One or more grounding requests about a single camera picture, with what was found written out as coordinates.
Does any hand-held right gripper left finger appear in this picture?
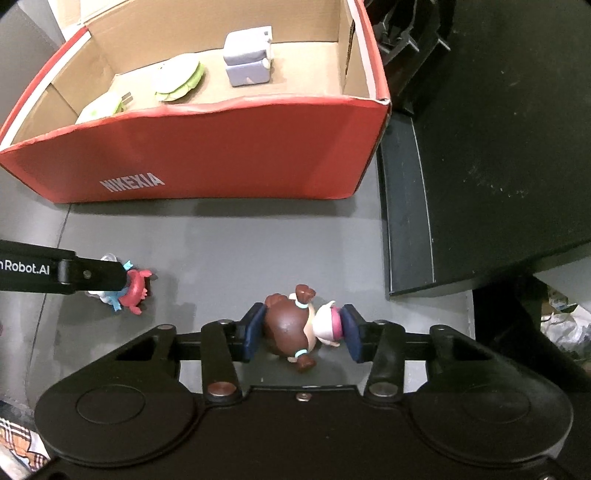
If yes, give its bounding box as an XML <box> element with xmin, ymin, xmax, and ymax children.
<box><xmin>115</xmin><ymin>302</ymin><xmax>269</xmax><ymax>400</ymax></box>

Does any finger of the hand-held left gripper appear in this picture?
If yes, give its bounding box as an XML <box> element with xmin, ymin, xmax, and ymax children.
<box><xmin>58</xmin><ymin>258</ymin><xmax>129</xmax><ymax>296</ymax></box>

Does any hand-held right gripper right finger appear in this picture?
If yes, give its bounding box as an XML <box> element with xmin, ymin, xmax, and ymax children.
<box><xmin>341</xmin><ymin>303</ymin><xmax>490</xmax><ymax>398</ymax></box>

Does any brown-haired doll figurine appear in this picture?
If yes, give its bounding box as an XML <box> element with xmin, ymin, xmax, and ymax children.
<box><xmin>262</xmin><ymin>284</ymin><xmax>345</xmax><ymax>373</ymax></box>

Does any red crab figurine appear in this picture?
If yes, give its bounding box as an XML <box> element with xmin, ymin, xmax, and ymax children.
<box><xmin>87</xmin><ymin>251</ymin><xmax>160</xmax><ymax>317</ymax></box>

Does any red cardboard box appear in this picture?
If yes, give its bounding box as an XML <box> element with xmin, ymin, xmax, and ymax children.
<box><xmin>0</xmin><ymin>0</ymin><xmax>393</xmax><ymax>205</ymax></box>

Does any burger plush toy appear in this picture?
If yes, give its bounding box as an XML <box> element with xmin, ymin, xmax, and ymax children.
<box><xmin>154</xmin><ymin>54</ymin><xmax>205</xmax><ymax>103</ymax></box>

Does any white green plug toy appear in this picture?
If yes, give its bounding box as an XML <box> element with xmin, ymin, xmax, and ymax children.
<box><xmin>75</xmin><ymin>90</ymin><xmax>136</xmax><ymax>125</ymax></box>

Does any plaid patterned cloth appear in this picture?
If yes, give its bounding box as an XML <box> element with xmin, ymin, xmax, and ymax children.
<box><xmin>0</xmin><ymin>413</ymin><xmax>52</xmax><ymax>480</ymax></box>

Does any crumpled white plastic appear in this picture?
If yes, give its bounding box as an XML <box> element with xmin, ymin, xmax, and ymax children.
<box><xmin>539</xmin><ymin>277</ymin><xmax>591</xmax><ymax>361</ymax></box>

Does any large black plastic panel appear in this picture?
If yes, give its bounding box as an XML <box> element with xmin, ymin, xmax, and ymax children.
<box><xmin>376</xmin><ymin>0</ymin><xmax>591</xmax><ymax>297</ymax></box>

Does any purple plug block toy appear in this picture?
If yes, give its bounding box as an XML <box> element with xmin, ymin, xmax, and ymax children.
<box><xmin>226</xmin><ymin>58</ymin><xmax>273</xmax><ymax>88</ymax></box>
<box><xmin>222</xmin><ymin>28</ymin><xmax>274</xmax><ymax>65</ymax></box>

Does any black plastic frame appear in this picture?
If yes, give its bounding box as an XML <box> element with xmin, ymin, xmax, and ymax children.
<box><xmin>364</xmin><ymin>0</ymin><xmax>459</xmax><ymax>116</ymax></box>

